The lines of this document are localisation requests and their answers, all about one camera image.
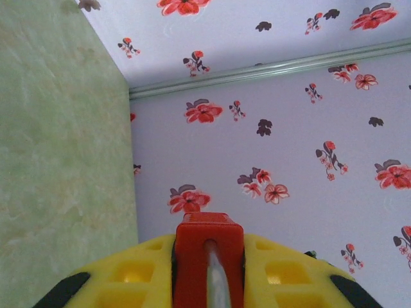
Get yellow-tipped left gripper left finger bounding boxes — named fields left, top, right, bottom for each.
left=31, top=234, right=176, bottom=308

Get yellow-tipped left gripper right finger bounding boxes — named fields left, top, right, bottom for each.
left=243, top=234, right=381, bottom=308

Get red padlock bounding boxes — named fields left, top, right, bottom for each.
left=171, top=211, right=247, bottom=308

